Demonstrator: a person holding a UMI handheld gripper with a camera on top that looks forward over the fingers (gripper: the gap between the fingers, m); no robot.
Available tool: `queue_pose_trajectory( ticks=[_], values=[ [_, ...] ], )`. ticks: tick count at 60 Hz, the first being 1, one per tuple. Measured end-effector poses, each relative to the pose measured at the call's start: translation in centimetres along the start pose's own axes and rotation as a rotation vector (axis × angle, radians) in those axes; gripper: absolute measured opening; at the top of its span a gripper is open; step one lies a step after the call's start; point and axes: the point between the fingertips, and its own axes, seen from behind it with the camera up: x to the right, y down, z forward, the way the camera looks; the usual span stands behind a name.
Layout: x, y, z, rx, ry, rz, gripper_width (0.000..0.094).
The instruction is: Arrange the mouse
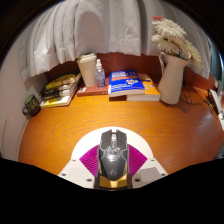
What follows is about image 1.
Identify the cream lidded tumbler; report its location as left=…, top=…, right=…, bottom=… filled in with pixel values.
left=76, top=52, right=98, bottom=88

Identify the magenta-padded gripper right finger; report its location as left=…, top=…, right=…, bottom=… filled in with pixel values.
left=127, top=144, right=169, bottom=189

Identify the clear spray bottle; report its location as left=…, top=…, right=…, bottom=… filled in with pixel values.
left=95, top=58, right=106, bottom=89

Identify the white ceramic jug vase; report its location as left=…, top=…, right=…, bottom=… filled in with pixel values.
left=156, top=51, right=190, bottom=106

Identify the white flat device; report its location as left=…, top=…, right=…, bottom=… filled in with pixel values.
left=206, top=88, right=224, bottom=118

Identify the orange cover book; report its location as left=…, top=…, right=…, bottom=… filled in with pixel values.
left=125, top=73, right=161, bottom=102

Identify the black spine book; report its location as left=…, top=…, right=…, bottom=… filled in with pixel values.
left=40, top=86, right=79, bottom=102
left=39, top=81, right=80, bottom=97

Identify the dark grey computer mouse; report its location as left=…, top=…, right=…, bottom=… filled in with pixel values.
left=96, top=128, right=130, bottom=182

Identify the white flower bouquet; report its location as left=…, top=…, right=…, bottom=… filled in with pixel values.
left=150, top=16, right=203, bottom=69

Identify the blue cover book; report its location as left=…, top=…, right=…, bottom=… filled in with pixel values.
left=107, top=69, right=146, bottom=98

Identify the yellow cover book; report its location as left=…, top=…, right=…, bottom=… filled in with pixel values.
left=45, top=73, right=82, bottom=90

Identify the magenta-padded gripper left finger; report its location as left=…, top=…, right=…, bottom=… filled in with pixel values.
left=57, top=144, right=101, bottom=190

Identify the yellow white thick book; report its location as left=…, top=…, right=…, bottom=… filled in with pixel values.
left=39, top=90, right=78, bottom=109

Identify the black cable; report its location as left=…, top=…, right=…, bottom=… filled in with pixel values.
left=181, top=71, right=209, bottom=106

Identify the dark green mug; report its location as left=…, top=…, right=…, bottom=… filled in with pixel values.
left=21, top=93, right=42, bottom=118

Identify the red flat book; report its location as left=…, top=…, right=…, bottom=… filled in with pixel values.
left=76, top=83, right=110, bottom=98

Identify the white yellow printed mouse pad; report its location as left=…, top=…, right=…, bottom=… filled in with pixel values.
left=70, top=126, right=154, bottom=190

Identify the white pleated curtain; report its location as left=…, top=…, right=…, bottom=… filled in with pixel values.
left=19, top=0, right=213, bottom=81

